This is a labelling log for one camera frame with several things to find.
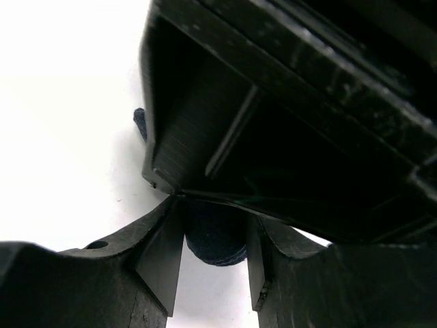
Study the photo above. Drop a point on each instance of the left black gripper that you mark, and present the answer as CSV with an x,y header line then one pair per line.
x,y
322,81

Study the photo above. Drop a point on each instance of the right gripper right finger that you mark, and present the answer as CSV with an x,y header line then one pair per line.
x,y
286,269

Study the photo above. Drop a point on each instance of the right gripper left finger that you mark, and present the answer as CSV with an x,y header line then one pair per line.
x,y
152,246

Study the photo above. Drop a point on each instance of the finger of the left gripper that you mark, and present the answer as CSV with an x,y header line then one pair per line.
x,y
215,134

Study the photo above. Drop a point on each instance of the navy patterned sock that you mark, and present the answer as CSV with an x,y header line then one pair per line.
x,y
215,233

